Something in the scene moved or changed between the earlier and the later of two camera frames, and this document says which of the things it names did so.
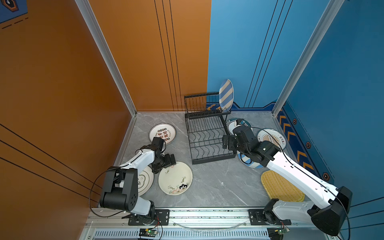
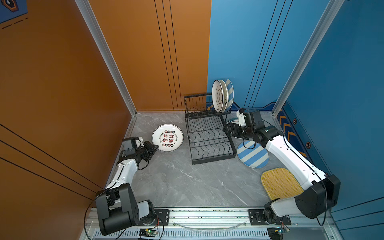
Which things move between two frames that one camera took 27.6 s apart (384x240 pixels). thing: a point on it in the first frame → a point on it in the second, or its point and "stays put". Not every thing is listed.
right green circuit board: (282, 231) stays put
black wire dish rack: (206, 126) stays put
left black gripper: (169, 162) → (150, 147)
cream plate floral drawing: (176, 179) → (226, 97)
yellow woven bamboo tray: (279, 188) stays put
